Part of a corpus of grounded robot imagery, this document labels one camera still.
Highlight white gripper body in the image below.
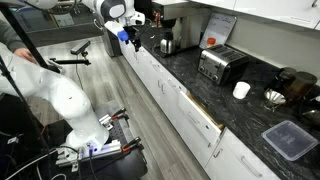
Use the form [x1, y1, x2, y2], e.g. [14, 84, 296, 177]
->
[104, 21, 129, 41]

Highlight white wooden drawer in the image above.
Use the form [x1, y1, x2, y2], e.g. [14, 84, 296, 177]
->
[178, 92, 221, 146]

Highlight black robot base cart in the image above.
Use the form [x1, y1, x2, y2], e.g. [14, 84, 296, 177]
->
[51, 101, 148, 180]

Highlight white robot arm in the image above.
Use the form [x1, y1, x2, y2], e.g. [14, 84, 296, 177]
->
[0, 0, 145, 152]

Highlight left white drawer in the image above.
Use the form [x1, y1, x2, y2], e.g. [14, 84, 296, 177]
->
[120, 42, 186, 111]

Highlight white mug on counter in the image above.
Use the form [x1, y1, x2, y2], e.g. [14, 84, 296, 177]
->
[233, 81, 251, 99]

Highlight steel coffee carafe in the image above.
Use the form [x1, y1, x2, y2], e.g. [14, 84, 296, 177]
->
[160, 32, 176, 54]

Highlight black coffee maker machine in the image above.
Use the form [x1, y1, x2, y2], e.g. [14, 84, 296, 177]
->
[152, 0, 211, 57]

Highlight orange lid creamer jar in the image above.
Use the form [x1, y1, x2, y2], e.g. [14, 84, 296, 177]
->
[207, 37, 216, 48]

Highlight small whiteboard sign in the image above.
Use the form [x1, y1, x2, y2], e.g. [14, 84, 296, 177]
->
[199, 13, 237, 49]

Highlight black steel toaster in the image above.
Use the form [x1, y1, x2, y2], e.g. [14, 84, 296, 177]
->
[198, 45, 250, 86]

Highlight person in grey sleeve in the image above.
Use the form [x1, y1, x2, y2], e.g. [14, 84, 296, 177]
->
[0, 20, 37, 63]

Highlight white lower cabinet door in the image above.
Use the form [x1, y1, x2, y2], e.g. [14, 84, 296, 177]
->
[205, 129, 280, 180]

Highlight white upper cabinets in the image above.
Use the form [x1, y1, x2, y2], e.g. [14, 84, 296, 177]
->
[192, 0, 320, 30]

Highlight clear plastic container lid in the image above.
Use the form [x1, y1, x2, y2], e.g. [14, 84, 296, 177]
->
[261, 120, 319, 161]

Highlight black camera on tripod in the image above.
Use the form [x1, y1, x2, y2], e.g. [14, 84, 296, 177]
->
[50, 40, 91, 65]

